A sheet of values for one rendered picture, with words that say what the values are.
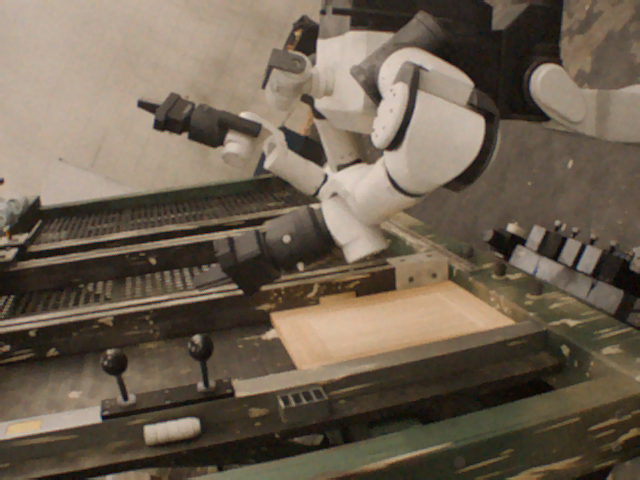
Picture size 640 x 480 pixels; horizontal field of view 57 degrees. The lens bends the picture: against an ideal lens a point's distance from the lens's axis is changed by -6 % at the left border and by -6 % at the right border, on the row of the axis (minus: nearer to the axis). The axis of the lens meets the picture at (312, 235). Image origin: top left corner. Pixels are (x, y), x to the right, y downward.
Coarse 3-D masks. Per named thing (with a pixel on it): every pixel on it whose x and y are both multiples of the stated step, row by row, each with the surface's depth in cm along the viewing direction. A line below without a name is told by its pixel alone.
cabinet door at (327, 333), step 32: (416, 288) 135; (448, 288) 133; (288, 320) 124; (320, 320) 123; (352, 320) 122; (384, 320) 120; (416, 320) 119; (448, 320) 117; (480, 320) 115; (512, 320) 114; (320, 352) 109; (352, 352) 108
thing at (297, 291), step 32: (416, 256) 139; (224, 288) 130; (288, 288) 128; (320, 288) 130; (352, 288) 132; (384, 288) 134; (32, 320) 120; (64, 320) 118; (96, 320) 120; (128, 320) 121; (160, 320) 123; (192, 320) 125; (224, 320) 126; (256, 320) 128; (0, 352) 116; (32, 352) 117; (64, 352) 119
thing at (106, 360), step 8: (112, 352) 81; (120, 352) 82; (104, 360) 81; (112, 360) 81; (120, 360) 81; (104, 368) 81; (112, 368) 81; (120, 368) 81; (120, 376) 84; (120, 384) 85; (120, 392) 87; (120, 400) 89; (128, 400) 89
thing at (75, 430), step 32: (384, 352) 102; (416, 352) 100; (448, 352) 99; (480, 352) 101; (512, 352) 103; (256, 384) 95; (288, 384) 94; (320, 384) 94; (352, 384) 96; (384, 384) 97; (64, 416) 89; (96, 416) 88; (160, 416) 89; (192, 416) 90; (224, 416) 91; (0, 448) 84; (32, 448) 85; (64, 448) 86
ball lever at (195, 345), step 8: (200, 336) 84; (208, 336) 85; (192, 344) 84; (200, 344) 84; (208, 344) 84; (192, 352) 84; (200, 352) 83; (208, 352) 84; (200, 360) 84; (200, 384) 92; (208, 384) 91; (200, 392) 91
